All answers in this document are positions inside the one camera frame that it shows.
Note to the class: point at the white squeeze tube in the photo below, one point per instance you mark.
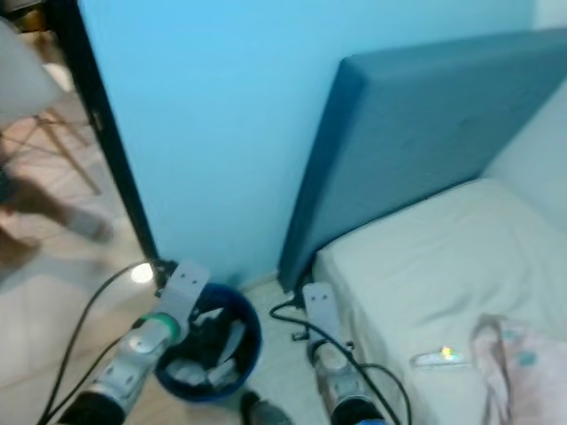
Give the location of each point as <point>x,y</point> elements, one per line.
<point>434,358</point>

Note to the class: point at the pink patterned pillow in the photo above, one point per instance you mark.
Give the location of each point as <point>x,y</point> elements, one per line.
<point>500,372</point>

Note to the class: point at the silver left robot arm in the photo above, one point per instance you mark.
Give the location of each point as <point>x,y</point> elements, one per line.
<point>142,354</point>

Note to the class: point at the person in dark shorts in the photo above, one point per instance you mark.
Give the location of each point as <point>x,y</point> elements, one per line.
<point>18,190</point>

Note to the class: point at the white chair with wooden legs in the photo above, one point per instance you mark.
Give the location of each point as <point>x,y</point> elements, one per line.
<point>22,80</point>

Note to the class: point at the blue rubbish bin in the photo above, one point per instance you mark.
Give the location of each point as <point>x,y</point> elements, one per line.
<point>252,341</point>

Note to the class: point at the grey right robot leg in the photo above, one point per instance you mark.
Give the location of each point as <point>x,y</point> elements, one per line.
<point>270,414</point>

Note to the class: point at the black door frame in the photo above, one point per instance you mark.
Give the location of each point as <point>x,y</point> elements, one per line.
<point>106,115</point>

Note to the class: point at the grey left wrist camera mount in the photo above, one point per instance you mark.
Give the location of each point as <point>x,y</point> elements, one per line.
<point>186,288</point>

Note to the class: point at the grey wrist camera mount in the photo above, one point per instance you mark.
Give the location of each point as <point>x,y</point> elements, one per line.
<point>321,308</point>
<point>186,288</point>

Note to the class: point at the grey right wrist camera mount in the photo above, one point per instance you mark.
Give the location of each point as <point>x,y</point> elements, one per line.
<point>321,308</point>

